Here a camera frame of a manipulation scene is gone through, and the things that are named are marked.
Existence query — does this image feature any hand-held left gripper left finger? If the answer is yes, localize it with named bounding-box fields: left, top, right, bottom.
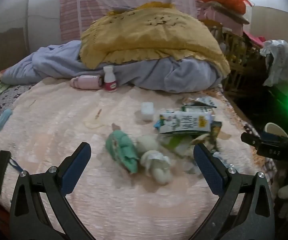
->
left=9, top=142, right=97, bottom=240

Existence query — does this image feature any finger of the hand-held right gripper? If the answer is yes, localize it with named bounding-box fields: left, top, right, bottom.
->
left=241, top=131, right=288, bottom=158

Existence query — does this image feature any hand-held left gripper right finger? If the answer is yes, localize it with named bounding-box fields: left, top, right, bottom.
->
left=189, top=143, right=275, bottom=240

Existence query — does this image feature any beige plastic bin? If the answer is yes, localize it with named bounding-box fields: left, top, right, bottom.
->
left=263, top=122, right=288, bottom=139

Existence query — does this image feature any green white packet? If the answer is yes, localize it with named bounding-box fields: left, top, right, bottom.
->
left=159, top=133, right=197, bottom=157

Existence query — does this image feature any dark green packet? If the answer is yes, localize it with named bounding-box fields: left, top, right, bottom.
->
left=196, top=120, right=223, bottom=153

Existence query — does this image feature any mint green packet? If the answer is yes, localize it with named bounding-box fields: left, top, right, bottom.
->
left=106, top=124, right=140, bottom=175

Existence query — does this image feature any milk carton yellow label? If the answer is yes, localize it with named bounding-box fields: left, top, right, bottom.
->
left=154, top=111, right=213, bottom=134

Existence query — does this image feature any white tissue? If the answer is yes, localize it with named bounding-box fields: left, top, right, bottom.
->
left=136, top=135, right=172, bottom=184

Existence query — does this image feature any small white box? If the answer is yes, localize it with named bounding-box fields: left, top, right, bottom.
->
left=141, top=102, right=155, bottom=122

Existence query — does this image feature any light blue packet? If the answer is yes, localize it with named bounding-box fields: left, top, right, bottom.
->
left=0, top=109, right=12, bottom=133

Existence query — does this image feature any white plastic bag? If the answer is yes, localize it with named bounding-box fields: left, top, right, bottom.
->
left=260, top=39, right=288, bottom=88

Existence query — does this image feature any black rectangular object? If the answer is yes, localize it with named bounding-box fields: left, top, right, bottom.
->
left=0, top=150, right=12, bottom=195

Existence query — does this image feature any wooden crib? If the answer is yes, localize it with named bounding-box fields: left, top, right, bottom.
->
left=206, top=20, right=271, bottom=103

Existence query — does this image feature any pink bottle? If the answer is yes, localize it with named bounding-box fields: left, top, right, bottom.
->
left=70, top=74, right=104, bottom=90

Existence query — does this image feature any white bottle red label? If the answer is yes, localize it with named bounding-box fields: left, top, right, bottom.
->
left=103, top=65, right=118, bottom=92

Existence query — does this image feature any grey white fringed blanket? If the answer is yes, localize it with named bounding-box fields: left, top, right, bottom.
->
left=0, top=84, right=278, bottom=188

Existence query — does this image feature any grey blue quilt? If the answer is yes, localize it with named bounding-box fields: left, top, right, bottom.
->
left=2, top=40, right=224, bottom=94

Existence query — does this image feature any pink fabric storage box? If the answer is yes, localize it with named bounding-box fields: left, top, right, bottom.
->
left=199, top=1, right=250, bottom=37

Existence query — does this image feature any yellow frilled pillow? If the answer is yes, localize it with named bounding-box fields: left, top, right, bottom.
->
left=79, top=2, right=232, bottom=77

